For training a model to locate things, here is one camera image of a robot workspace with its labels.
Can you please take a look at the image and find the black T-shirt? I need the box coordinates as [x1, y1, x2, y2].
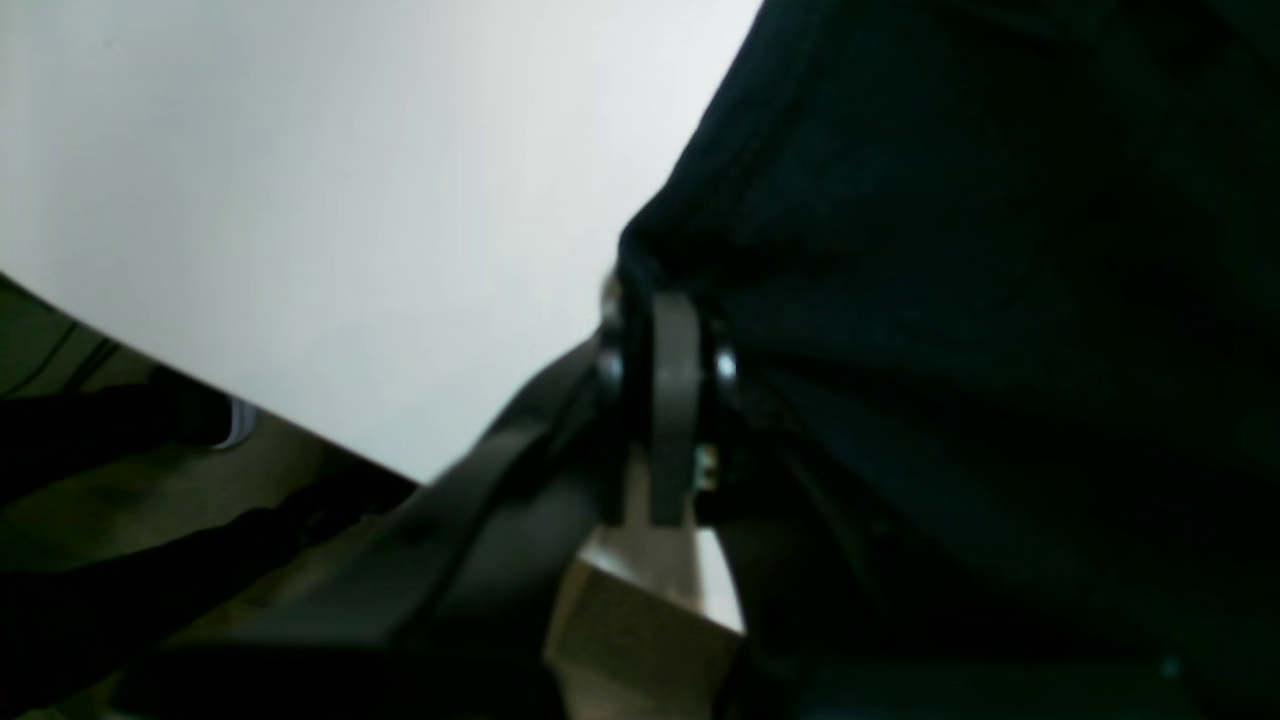
[620, 1, 1279, 717]

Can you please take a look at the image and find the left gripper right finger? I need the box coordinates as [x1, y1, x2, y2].
[649, 291, 740, 528]

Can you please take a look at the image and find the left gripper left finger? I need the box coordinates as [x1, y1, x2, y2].
[113, 292, 627, 719]

